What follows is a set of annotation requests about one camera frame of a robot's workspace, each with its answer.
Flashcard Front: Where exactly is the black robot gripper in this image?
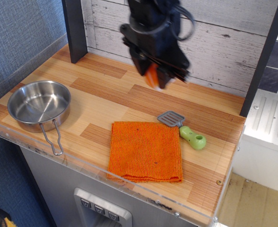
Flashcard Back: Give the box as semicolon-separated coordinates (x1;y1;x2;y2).
120;14;190;89

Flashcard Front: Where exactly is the orange salmon sushi toy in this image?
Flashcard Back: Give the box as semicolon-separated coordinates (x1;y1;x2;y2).
144;63;162;90

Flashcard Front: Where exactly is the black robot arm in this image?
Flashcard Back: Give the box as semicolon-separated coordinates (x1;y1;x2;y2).
120;0;195;89

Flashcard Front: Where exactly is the orange folded towel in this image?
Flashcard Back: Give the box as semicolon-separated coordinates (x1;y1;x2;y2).
107;122;183;183

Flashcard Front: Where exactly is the stainless steel pot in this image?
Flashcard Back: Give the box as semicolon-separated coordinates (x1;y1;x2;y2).
7;80;71;156

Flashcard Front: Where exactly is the clear acrylic edge guard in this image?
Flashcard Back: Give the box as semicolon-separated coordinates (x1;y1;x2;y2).
0;124;237;227

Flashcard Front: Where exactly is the white ridged appliance top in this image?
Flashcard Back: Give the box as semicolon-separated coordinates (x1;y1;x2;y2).
244;89;278;149

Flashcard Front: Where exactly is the silver dispenser panel with buttons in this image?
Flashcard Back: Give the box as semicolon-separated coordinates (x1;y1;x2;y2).
74;188;133;227

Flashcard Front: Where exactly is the yellow object at corner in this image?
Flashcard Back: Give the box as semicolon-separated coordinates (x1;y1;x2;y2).
0;210;16;227

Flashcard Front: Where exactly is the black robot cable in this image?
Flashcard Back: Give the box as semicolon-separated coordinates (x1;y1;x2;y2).
169;4;196;41

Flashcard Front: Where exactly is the grey spatula green handle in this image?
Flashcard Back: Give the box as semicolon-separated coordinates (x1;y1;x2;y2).
157;111;206;150

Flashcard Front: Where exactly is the dark grey left post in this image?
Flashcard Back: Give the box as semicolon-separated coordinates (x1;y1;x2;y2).
62;0;88;63

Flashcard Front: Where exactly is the dark grey post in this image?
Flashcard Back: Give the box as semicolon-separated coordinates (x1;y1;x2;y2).
240;7;278;117
62;0;88;63

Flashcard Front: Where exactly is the dark grey right post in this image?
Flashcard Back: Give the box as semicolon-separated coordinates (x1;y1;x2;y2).
240;7;278;117

